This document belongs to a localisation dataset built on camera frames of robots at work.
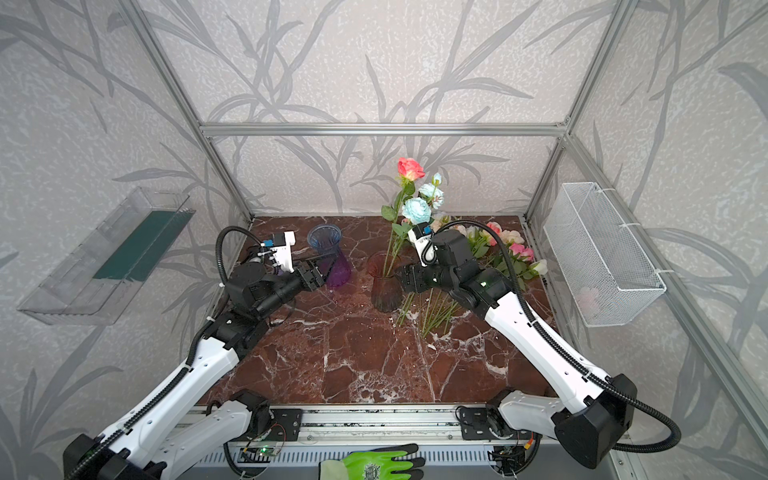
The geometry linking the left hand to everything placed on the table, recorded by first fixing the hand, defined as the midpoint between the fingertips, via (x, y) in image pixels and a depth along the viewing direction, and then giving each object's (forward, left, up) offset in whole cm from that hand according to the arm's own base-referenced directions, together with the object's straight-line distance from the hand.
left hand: (331, 258), depth 70 cm
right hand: (+1, -18, -3) cm, 18 cm away
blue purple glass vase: (+16, +7, -13) cm, 22 cm away
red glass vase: (+5, -12, -23) cm, 27 cm away
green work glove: (-37, -14, -28) cm, 49 cm away
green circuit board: (-35, +18, -33) cm, 52 cm away
